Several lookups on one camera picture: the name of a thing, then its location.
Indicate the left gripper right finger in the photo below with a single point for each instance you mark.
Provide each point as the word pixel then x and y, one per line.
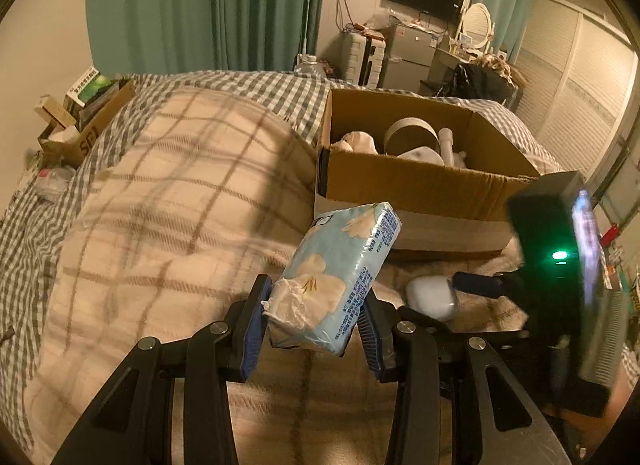
pixel 493 419

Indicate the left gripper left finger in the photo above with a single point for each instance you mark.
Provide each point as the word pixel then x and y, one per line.
pixel 129 421

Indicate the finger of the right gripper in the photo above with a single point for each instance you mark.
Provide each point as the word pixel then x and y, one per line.
pixel 507 284

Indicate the light blue small case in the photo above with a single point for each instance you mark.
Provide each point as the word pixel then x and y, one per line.
pixel 433 296

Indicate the blue tissue pack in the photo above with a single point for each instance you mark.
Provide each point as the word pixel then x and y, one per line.
pixel 316 302

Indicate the white socks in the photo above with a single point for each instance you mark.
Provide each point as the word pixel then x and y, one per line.
pixel 358 142

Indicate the red bottle on floor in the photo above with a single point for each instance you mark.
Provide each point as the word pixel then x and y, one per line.
pixel 610 236

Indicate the smartphone with lit screen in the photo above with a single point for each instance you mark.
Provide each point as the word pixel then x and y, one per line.
pixel 588 244

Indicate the open cardboard box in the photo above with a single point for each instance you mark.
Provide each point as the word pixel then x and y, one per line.
pixel 446 211

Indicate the white tape roll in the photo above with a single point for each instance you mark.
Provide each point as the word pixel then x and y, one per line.
pixel 407 134

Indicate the plaid beige blanket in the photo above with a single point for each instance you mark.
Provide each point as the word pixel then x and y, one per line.
pixel 216 190

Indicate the black jacket on chair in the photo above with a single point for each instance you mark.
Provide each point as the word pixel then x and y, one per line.
pixel 473 82

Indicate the white sliding wardrobe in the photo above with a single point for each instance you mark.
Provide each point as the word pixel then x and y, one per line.
pixel 579 73

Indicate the green checkered bedsheet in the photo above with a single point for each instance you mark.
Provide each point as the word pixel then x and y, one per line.
pixel 300 407

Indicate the plastic bag on bed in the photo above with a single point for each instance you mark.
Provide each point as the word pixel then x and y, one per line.
pixel 52 182

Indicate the silver mini fridge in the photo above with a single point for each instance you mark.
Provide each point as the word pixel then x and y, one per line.
pixel 408 57

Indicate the oval white vanity mirror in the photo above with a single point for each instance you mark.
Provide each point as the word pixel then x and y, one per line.
pixel 476 29

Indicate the white suitcase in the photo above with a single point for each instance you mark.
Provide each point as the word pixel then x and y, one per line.
pixel 362 58

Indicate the small cardboard box with items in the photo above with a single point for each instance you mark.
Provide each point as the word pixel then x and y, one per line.
pixel 72 131

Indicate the clear water jug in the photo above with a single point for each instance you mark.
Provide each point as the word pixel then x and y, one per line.
pixel 308 64

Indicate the green white book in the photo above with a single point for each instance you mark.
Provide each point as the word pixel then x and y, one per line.
pixel 87 87

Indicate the green curtain large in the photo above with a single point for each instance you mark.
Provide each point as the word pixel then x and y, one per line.
pixel 175 36

